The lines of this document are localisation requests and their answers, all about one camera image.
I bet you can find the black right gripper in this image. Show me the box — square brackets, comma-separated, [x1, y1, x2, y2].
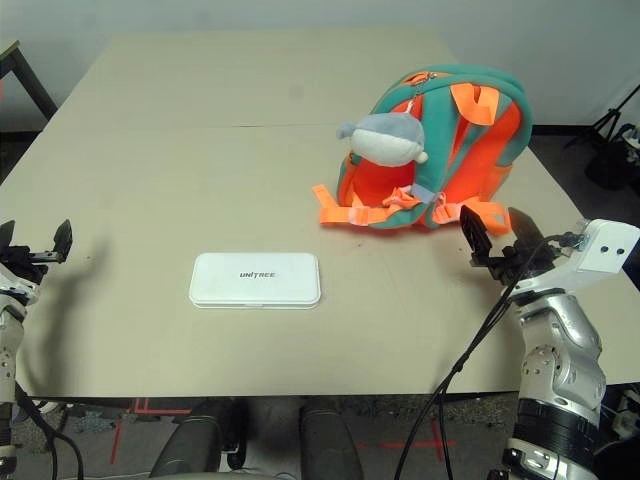
[460, 204, 584, 289]

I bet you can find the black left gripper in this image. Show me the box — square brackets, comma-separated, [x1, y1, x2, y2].
[0, 218, 75, 277]

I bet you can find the teal and orange backpack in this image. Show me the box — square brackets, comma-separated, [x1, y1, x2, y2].
[312, 63, 534, 237]

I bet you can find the grey white plush shark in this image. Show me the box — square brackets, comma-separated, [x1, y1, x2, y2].
[335, 112, 430, 169]

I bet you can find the black bin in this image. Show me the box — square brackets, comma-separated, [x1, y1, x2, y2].
[584, 127, 640, 189]

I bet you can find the black tripod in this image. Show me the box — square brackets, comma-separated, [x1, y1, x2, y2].
[564, 82, 640, 151]

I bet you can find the black framed side table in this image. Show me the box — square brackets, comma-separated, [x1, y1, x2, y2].
[0, 42, 59, 122]

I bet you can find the white power strip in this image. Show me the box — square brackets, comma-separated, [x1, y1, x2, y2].
[613, 389, 640, 439]

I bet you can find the grey robot left leg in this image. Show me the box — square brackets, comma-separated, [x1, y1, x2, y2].
[149, 417, 222, 480]

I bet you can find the grey robot leg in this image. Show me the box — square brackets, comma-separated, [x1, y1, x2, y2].
[299, 407, 364, 480]
[149, 417, 222, 480]

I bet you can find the grey robot right leg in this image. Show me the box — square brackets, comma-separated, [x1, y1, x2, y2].
[299, 407, 364, 480]

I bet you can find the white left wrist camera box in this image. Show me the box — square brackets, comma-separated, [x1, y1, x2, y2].
[0, 273, 40, 306]

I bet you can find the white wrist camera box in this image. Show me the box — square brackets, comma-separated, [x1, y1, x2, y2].
[0, 273, 40, 306]
[512, 218, 640, 306]

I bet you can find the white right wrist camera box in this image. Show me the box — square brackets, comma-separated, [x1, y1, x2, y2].
[512, 218, 640, 306]

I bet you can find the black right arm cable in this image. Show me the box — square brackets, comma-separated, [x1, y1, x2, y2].
[394, 232, 586, 480]

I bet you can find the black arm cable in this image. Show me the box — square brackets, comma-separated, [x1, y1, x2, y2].
[13, 383, 85, 480]
[394, 232, 586, 480]

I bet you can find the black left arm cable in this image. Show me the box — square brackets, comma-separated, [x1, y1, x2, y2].
[13, 383, 85, 480]

